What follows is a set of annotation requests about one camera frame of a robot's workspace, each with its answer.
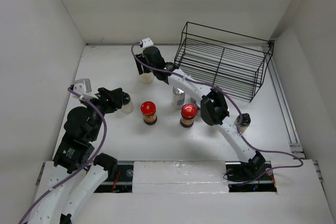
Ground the red lid sauce jar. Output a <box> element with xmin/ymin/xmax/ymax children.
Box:
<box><xmin>180</xmin><ymin>104</ymin><xmax>197</xmax><ymax>128</ymax></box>
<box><xmin>140</xmin><ymin>101</ymin><xmax>158</xmax><ymax>125</ymax></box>

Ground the black wire rack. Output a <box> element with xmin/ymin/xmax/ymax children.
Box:
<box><xmin>174</xmin><ymin>22</ymin><xmax>275</xmax><ymax>102</ymax></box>

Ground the black cap brown grinder right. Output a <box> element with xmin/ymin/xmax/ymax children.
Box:
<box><xmin>235</xmin><ymin>113</ymin><xmax>251</xmax><ymax>134</ymax></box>

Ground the black cap white grinder left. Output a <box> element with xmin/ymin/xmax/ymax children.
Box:
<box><xmin>121</xmin><ymin>92</ymin><xmax>134</xmax><ymax>114</ymax></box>

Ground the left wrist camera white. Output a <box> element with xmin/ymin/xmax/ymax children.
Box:
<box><xmin>70</xmin><ymin>79</ymin><xmax>98</xmax><ymax>100</ymax></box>

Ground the front red label spice jar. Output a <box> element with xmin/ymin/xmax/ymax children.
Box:
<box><xmin>196</xmin><ymin>104</ymin><xmax>201</xmax><ymax>116</ymax></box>

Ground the right red lid sauce jar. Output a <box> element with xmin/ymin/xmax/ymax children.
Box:
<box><xmin>180</xmin><ymin>104</ymin><xmax>197</xmax><ymax>128</ymax></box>

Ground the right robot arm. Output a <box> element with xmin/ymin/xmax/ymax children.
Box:
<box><xmin>131</xmin><ymin>46</ymin><xmax>267</xmax><ymax>184</ymax></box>

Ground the left red lid sauce jar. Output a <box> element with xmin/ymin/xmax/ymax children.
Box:
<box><xmin>140</xmin><ymin>101</ymin><xmax>158</xmax><ymax>125</ymax></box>

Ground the clear glass jar white powder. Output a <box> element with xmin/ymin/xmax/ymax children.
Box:
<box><xmin>139</xmin><ymin>72</ymin><xmax>155</xmax><ymax>83</ymax></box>

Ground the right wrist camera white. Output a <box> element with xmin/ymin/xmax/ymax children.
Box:
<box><xmin>139</xmin><ymin>37</ymin><xmax>154</xmax><ymax>48</ymax></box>

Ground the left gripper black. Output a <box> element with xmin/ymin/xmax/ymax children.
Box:
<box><xmin>81</xmin><ymin>87</ymin><xmax>122</xmax><ymax>140</ymax></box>

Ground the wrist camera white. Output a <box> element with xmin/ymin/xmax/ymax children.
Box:
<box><xmin>139</xmin><ymin>37</ymin><xmax>154</xmax><ymax>48</ymax></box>
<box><xmin>70</xmin><ymin>79</ymin><xmax>98</xmax><ymax>100</ymax></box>

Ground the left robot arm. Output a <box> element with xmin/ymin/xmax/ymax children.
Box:
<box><xmin>20</xmin><ymin>83</ymin><xmax>123</xmax><ymax>223</ymax></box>

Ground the silver lid blue label shaker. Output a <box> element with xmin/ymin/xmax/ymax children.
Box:
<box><xmin>172</xmin><ymin>87</ymin><xmax>185</xmax><ymax>109</ymax></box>

